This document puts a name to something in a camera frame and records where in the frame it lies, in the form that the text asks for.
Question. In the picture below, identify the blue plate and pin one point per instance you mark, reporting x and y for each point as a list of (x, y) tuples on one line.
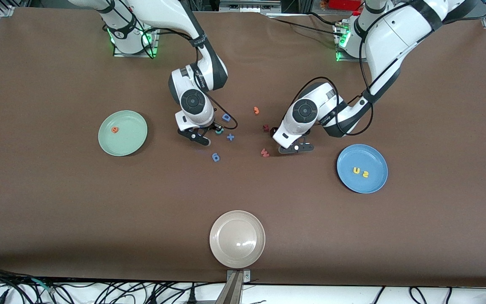
[(369, 160)]

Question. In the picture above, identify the brown table cover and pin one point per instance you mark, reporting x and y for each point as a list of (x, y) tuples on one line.
[(243, 190)]

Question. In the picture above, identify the blue foam letter D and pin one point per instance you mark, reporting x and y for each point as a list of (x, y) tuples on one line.
[(223, 117)]

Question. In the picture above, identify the beige plate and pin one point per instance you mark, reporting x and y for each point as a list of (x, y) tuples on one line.
[(236, 238)]

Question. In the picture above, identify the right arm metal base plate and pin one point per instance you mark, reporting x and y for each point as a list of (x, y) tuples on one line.
[(120, 54)]

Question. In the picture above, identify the pink foam letter w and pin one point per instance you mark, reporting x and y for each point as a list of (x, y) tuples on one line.
[(265, 153)]

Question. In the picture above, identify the red box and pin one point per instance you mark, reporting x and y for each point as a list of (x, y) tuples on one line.
[(344, 4)]

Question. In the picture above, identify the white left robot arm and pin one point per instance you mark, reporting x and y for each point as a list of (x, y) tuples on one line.
[(395, 29)]

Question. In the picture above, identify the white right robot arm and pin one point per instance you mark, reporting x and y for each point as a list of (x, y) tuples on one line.
[(158, 10)]

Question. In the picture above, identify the aluminium camera mount post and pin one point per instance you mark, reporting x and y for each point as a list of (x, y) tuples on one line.
[(233, 291)]

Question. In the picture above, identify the pale green plate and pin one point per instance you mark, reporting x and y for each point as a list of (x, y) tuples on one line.
[(129, 139)]

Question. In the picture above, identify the aluminium frame bar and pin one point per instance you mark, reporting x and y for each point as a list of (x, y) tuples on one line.
[(247, 6)]

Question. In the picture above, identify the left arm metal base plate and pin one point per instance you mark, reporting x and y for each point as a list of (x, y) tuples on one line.
[(338, 59)]

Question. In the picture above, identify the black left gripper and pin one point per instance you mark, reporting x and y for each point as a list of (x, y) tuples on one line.
[(275, 130)]

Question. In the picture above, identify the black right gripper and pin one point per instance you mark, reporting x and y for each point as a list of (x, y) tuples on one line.
[(213, 128)]

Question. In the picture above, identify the black power plug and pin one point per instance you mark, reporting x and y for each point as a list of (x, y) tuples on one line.
[(191, 297)]

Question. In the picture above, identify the blue foam letter a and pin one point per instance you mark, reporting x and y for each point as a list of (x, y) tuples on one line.
[(214, 158)]

